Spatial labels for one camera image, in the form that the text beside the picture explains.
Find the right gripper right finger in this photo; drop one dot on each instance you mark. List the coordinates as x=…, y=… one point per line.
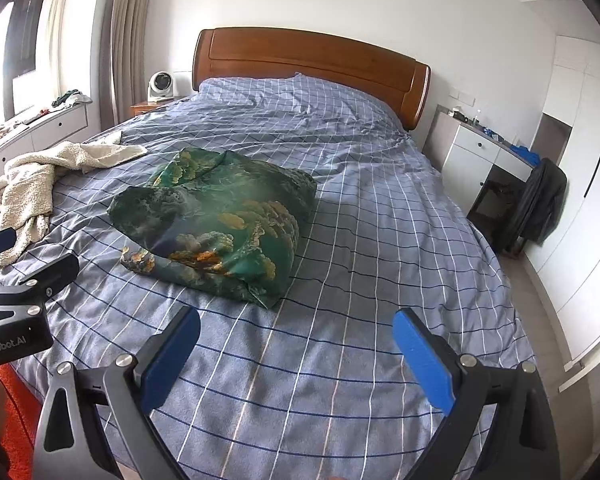
x=455, y=385

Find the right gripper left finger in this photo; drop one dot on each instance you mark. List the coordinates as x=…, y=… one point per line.
x=137, y=384

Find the green landscape print jacket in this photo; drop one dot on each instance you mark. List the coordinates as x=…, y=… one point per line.
x=223, y=223

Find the cream knitted sweater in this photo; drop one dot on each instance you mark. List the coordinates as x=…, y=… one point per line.
x=27, y=182

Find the orange knitted trousers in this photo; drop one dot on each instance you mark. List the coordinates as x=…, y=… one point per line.
x=23, y=410

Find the white window-side dresser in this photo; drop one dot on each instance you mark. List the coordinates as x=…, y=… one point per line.
x=74, y=124

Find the blue plaid bed duvet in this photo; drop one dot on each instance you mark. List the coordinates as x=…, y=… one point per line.
x=314, y=388

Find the white wardrobe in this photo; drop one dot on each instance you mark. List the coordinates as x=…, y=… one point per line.
x=567, y=263

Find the small wooden nightstand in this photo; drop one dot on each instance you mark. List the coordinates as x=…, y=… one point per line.
x=147, y=107

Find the dark jacket on chair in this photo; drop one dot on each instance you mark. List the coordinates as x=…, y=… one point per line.
x=537, y=211

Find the white round fan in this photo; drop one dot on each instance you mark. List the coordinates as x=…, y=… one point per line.
x=160, y=87

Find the beige curtain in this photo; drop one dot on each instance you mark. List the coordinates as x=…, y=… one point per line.
x=121, y=80

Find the white desk with drawers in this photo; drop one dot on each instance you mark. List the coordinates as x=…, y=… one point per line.
x=467, y=159

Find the brown wooden headboard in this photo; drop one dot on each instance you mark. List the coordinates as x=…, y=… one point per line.
x=268, y=52

